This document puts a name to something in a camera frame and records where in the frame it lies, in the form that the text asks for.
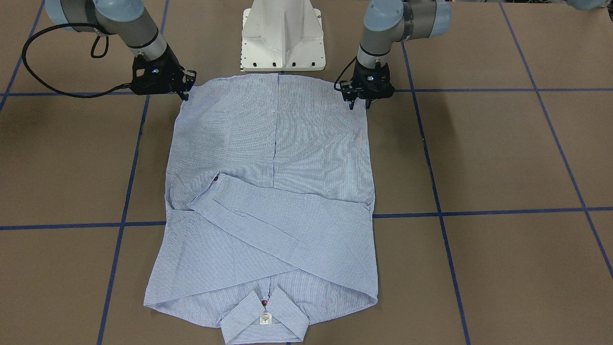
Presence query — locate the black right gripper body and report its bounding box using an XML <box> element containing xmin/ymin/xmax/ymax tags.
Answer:
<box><xmin>130</xmin><ymin>48</ymin><xmax>197</xmax><ymax>95</ymax></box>

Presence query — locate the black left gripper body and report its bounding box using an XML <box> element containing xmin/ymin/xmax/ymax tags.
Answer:
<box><xmin>334</xmin><ymin>61</ymin><xmax>396</xmax><ymax>102</ymax></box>

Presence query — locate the light blue striped shirt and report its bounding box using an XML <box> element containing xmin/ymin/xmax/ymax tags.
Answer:
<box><xmin>144</xmin><ymin>74</ymin><xmax>378</xmax><ymax>345</ymax></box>

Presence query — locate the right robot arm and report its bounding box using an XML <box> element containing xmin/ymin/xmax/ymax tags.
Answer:
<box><xmin>45</xmin><ymin>0</ymin><xmax>197</xmax><ymax>101</ymax></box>

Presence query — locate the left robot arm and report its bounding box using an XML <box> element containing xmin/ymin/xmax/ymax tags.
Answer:
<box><xmin>334</xmin><ymin>0</ymin><xmax>452</xmax><ymax>110</ymax></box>

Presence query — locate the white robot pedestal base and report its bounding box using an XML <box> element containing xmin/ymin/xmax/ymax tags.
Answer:
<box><xmin>239</xmin><ymin>0</ymin><xmax>327</xmax><ymax>72</ymax></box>

